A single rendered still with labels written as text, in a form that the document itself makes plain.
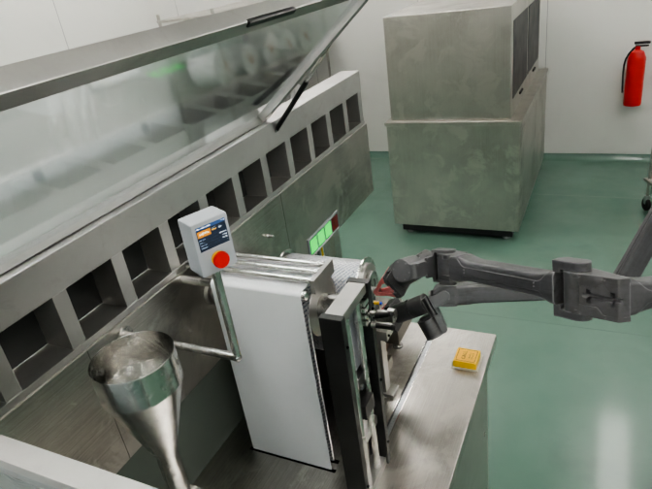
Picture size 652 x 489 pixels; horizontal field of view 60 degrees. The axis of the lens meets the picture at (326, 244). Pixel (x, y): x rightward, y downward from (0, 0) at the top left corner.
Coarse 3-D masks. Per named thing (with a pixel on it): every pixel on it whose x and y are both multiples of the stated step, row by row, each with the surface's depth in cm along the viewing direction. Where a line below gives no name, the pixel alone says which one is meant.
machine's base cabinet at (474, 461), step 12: (480, 396) 185; (480, 408) 187; (480, 420) 189; (480, 432) 191; (468, 444) 171; (480, 444) 193; (468, 456) 172; (480, 456) 195; (468, 468) 174; (480, 468) 197; (456, 480) 159; (468, 480) 176; (480, 480) 199
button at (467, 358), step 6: (462, 348) 178; (468, 348) 178; (456, 354) 176; (462, 354) 175; (468, 354) 175; (474, 354) 175; (456, 360) 173; (462, 360) 173; (468, 360) 173; (474, 360) 172; (456, 366) 174; (462, 366) 173; (468, 366) 172; (474, 366) 171
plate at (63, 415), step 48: (288, 192) 180; (336, 192) 212; (240, 240) 158; (288, 240) 183; (192, 288) 141; (192, 336) 142; (48, 384) 105; (192, 384) 144; (0, 432) 97; (48, 432) 106; (96, 432) 117
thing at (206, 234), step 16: (208, 208) 98; (192, 224) 93; (208, 224) 94; (224, 224) 96; (192, 240) 93; (208, 240) 95; (224, 240) 97; (192, 256) 96; (208, 256) 96; (224, 256) 96; (208, 272) 97
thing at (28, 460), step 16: (0, 448) 68; (16, 448) 67; (32, 448) 67; (0, 464) 67; (16, 464) 65; (32, 464) 65; (48, 464) 64; (64, 464) 64; (80, 464) 64; (48, 480) 63; (64, 480) 62; (80, 480) 62; (96, 480) 61; (112, 480) 61; (128, 480) 61
